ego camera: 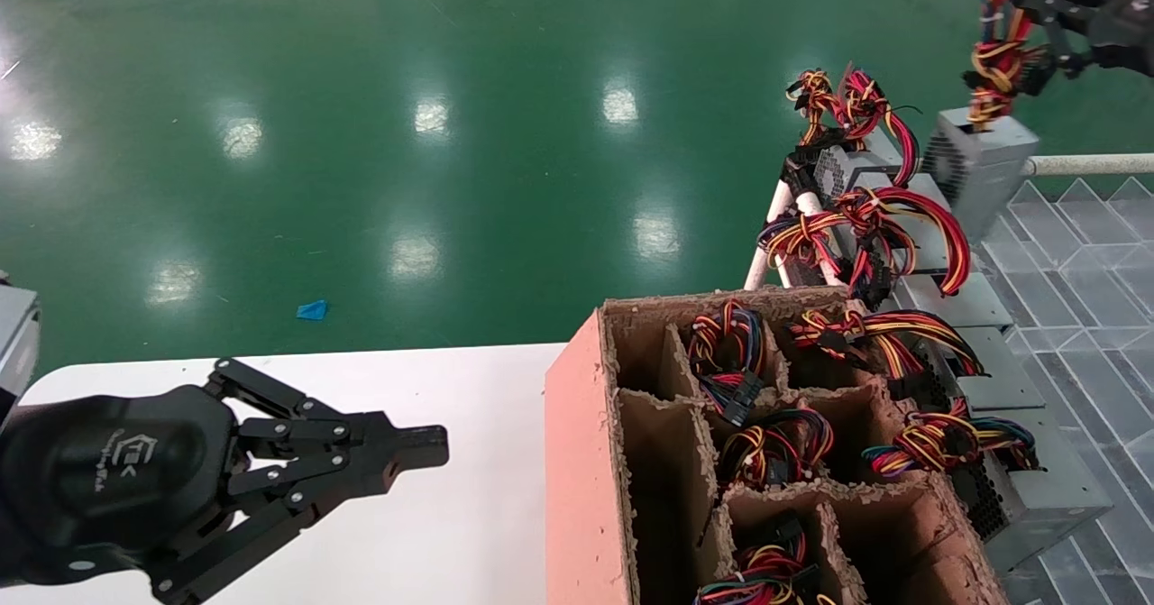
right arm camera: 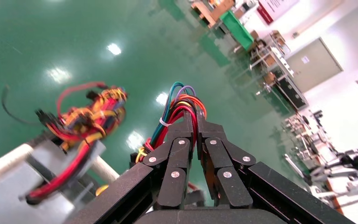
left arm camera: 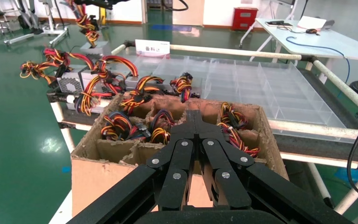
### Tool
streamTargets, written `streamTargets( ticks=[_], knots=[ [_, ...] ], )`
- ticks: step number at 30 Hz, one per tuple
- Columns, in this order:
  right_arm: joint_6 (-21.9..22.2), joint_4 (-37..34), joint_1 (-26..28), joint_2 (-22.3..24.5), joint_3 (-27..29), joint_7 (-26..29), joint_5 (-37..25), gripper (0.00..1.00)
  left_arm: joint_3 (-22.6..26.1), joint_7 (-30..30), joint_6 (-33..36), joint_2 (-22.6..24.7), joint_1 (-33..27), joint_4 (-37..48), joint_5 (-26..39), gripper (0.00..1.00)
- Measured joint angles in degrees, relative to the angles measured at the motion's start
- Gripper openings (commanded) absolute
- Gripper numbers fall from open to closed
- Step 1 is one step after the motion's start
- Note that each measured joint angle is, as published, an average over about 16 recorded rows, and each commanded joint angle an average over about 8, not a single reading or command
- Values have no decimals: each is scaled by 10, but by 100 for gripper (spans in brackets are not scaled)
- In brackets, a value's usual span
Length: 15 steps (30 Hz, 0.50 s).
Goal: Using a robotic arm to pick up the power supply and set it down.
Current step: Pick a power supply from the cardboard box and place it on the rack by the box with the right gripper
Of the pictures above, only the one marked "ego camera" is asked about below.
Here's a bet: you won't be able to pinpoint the short white rack pipe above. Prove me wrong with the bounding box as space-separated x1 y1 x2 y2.
743 181 797 292
797 190 839 288

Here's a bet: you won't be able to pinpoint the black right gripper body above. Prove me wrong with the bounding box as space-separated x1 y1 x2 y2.
1076 0 1154 75

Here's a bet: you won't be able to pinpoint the grey power supply, red wires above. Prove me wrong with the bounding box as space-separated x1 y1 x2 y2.
837 66 958 272

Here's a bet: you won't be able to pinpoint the colourful wire bundle, black connector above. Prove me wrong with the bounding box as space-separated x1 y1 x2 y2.
688 298 768 428

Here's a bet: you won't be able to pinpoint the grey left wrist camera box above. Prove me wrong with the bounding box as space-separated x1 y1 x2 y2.
0 271 42 408

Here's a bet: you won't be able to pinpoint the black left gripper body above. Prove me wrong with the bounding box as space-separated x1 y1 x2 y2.
0 384 251 587

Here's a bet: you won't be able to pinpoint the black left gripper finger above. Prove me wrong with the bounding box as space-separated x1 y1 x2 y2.
205 357 450 455
148 447 450 605

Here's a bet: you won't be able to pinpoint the divided corrugated cardboard box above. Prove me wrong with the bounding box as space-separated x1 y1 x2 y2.
545 285 1012 605

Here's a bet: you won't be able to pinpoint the long white rack pipe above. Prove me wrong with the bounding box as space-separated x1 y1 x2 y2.
1022 153 1154 179

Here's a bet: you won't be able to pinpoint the grey power supply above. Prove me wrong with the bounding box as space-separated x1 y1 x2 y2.
920 0 1041 244
788 307 1049 413
837 66 958 272
860 405 1115 575
760 185 1012 332
786 68 902 193

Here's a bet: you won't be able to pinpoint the grey power supply, yellow-red wires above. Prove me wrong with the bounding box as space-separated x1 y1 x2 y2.
786 68 902 193

